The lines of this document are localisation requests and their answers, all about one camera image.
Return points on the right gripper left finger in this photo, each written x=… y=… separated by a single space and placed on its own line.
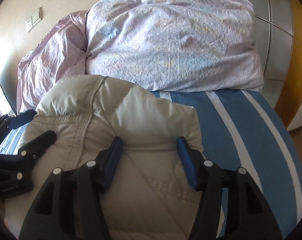
x=52 y=213

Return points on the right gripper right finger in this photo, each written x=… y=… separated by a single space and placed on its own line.
x=249 y=215

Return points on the silver quilted down jacket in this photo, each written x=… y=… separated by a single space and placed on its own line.
x=150 y=197

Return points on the blue white striped bedsheet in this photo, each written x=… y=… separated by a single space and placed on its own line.
x=240 y=129

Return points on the pink floral duvet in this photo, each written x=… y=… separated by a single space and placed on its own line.
x=169 y=45

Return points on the white wall socket plate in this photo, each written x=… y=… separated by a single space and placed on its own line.
x=29 y=25

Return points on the white wall switch plate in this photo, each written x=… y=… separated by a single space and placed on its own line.
x=37 y=16

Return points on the wooden framed wall niche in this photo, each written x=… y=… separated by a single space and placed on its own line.
x=278 y=33

